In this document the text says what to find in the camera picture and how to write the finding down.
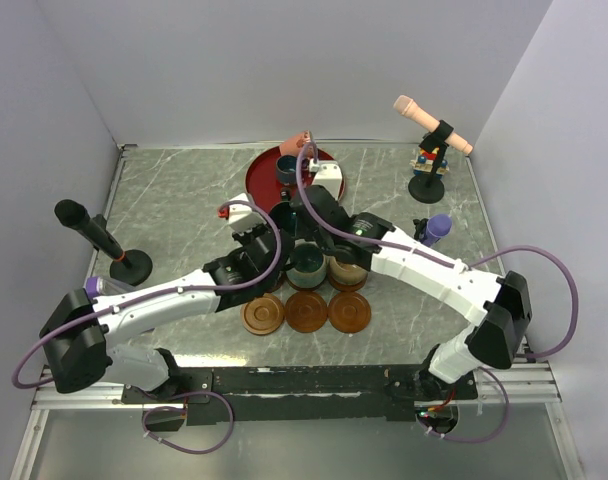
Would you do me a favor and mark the teal glazed mug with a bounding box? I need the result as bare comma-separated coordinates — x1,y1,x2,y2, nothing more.
286,243,327,286

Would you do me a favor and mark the beige ceramic mug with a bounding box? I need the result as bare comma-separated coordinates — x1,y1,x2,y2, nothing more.
328,257,368,284

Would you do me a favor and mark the wooden coaster four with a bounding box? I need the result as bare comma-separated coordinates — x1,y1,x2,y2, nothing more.
328,277,366,292

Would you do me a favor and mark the wooden coaster two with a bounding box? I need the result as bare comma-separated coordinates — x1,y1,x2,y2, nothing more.
240,294,285,336

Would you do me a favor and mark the wooden coaster six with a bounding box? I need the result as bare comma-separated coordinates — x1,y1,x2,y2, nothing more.
284,291,328,333

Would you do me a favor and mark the wooden coaster five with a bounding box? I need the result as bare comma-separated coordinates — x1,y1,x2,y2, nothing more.
328,292,371,334

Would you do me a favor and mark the wooden coaster one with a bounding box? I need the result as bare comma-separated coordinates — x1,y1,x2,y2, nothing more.
267,272,285,293

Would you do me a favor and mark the dark green mug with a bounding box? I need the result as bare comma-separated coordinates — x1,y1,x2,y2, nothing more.
269,201,300,239

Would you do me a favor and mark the wooden coaster three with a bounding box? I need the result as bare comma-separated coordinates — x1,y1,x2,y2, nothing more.
286,277,326,291

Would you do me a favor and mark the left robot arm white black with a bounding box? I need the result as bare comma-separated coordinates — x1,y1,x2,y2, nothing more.
39,225,295,402

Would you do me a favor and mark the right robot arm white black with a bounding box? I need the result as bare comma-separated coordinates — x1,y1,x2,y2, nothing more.
290,185,532,399

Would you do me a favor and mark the dark blue small cup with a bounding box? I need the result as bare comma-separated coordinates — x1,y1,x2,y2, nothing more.
275,155,297,186

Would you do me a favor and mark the pink floral cup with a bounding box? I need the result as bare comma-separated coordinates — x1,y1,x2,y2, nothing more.
278,130,311,157

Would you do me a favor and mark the black stand of purple microphone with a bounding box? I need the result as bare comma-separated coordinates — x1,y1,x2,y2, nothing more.
413,218,429,242

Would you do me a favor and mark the red round tray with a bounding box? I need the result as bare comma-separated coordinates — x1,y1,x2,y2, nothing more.
245,147,346,212

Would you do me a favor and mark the black stand of pink microphone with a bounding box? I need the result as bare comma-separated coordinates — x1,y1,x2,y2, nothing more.
408,120,453,204

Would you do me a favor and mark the purple toy microphone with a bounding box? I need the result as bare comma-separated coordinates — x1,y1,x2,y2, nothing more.
420,214,453,247

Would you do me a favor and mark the colourful toy car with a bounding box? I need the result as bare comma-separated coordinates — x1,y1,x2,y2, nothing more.
410,147,449,178

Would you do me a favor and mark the pink toy microphone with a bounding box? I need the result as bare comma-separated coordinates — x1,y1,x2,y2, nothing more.
393,95,473,155

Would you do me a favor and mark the purple box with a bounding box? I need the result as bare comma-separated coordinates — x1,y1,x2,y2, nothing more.
83,275,158,335

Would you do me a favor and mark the black microphone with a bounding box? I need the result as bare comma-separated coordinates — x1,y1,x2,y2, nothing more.
54,199,126,262

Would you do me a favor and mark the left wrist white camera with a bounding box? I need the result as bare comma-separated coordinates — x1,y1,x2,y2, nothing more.
218,193,264,233

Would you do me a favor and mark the wrist white camera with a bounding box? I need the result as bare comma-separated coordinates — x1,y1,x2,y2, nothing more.
308,160,344,200
218,193,264,233

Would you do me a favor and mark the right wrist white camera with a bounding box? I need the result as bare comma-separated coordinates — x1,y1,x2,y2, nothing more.
308,160,344,200

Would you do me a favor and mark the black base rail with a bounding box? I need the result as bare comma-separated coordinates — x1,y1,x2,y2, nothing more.
121,364,478,426

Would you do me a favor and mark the aluminium rail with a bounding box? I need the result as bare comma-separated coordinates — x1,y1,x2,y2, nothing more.
30,362,561,411

